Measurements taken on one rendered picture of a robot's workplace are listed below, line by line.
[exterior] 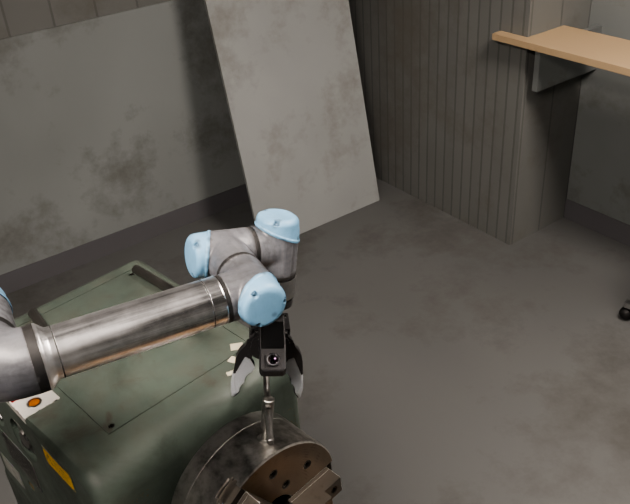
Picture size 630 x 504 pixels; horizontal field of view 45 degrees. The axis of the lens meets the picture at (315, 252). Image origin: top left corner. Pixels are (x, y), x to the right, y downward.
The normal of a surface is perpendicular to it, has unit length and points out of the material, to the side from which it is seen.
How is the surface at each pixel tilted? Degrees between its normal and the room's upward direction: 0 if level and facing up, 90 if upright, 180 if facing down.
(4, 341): 16
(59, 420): 0
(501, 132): 90
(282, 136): 79
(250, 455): 5
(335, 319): 0
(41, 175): 90
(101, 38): 90
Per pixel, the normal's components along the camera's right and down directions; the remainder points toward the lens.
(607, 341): -0.07, -0.84
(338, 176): 0.57, 0.22
